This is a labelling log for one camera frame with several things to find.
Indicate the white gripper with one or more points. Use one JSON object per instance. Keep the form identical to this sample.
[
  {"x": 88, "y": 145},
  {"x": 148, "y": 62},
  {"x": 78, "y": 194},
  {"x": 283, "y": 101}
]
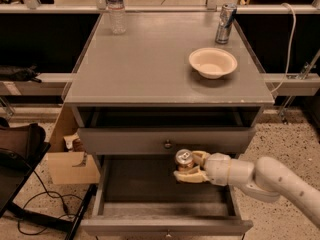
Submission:
[{"x": 217, "y": 167}]

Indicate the orange soda can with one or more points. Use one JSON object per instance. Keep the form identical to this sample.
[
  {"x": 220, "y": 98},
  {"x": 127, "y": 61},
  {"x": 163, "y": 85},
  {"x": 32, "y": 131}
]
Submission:
[{"x": 184, "y": 160}]

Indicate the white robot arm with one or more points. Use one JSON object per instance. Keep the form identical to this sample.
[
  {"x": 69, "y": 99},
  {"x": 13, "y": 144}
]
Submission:
[{"x": 266, "y": 180}]

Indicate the grey open middle drawer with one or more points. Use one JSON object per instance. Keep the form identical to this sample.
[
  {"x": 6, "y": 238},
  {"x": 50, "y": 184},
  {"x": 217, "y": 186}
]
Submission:
[{"x": 139, "y": 195}]

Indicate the grey drawer cabinet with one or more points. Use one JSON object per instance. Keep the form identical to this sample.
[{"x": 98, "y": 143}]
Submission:
[{"x": 143, "y": 79}]

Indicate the grey top drawer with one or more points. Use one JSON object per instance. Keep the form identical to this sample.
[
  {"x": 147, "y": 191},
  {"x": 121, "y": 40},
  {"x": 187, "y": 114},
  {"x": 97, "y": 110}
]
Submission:
[{"x": 163, "y": 141}]

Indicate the silver blue energy drink can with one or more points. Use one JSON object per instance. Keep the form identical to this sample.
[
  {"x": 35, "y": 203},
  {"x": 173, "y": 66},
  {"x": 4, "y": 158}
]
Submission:
[{"x": 226, "y": 18}]

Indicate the cardboard box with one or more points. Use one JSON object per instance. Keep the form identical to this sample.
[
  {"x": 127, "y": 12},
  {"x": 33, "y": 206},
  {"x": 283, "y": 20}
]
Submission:
[{"x": 65, "y": 165}]

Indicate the brown bag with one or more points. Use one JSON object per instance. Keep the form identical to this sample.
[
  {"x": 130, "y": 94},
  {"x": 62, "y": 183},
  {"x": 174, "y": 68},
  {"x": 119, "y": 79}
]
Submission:
[{"x": 24, "y": 141}]

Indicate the black chair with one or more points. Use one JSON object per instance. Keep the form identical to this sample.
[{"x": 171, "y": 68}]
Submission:
[{"x": 14, "y": 173}]

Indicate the clear plastic water bottle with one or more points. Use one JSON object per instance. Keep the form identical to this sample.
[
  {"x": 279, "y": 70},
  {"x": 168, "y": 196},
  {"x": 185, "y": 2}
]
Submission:
[{"x": 116, "y": 10}]

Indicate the metal railing frame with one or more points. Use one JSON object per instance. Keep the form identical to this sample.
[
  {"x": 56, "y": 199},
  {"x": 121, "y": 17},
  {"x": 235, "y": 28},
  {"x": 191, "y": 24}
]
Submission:
[{"x": 160, "y": 4}]

